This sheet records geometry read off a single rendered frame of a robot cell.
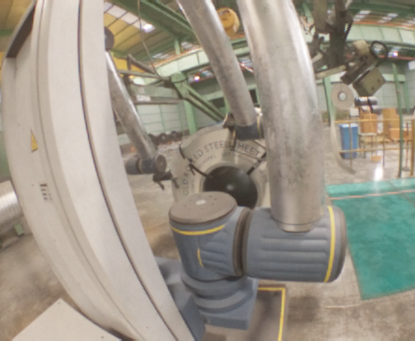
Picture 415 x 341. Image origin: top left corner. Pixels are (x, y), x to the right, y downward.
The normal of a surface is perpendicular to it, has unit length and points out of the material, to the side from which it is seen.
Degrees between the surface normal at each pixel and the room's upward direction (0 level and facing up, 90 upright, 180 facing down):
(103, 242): 90
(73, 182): 90
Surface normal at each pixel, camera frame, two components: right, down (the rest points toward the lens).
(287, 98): -0.50, 0.23
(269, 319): -0.18, -0.96
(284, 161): -0.68, 0.23
